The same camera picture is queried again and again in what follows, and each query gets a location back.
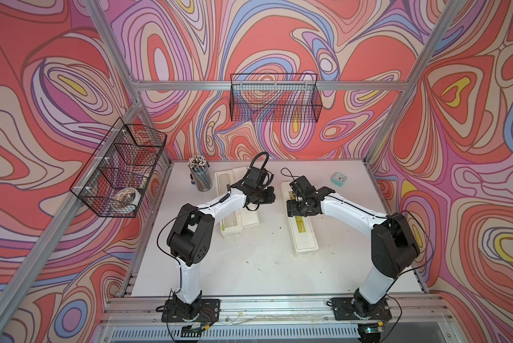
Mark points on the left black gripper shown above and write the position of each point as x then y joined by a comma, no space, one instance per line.
270,198

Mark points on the cream wrap dispenser with label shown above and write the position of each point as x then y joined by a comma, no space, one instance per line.
235,219

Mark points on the cup of pencils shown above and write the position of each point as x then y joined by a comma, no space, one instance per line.
199,169

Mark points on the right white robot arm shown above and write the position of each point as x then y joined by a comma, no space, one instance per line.
393,244

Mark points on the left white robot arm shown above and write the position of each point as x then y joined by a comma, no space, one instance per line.
191,235

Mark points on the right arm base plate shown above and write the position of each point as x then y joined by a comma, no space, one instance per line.
357,309

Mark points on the black wire basket back wall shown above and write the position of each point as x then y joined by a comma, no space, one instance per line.
275,97

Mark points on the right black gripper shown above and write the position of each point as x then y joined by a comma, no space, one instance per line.
291,210

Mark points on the patterned bowl in basket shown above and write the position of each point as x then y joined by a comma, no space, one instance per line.
126,200

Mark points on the black wire basket left wall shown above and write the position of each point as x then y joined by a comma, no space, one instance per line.
126,157

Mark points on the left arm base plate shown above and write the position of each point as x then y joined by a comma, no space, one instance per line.
203,311

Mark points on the small teal box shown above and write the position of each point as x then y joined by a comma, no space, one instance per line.
338,179

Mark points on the aluminium rail at front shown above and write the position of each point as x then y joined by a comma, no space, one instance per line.
299,318

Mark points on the black wire basket wall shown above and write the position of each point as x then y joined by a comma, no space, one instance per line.
275,97
126,157

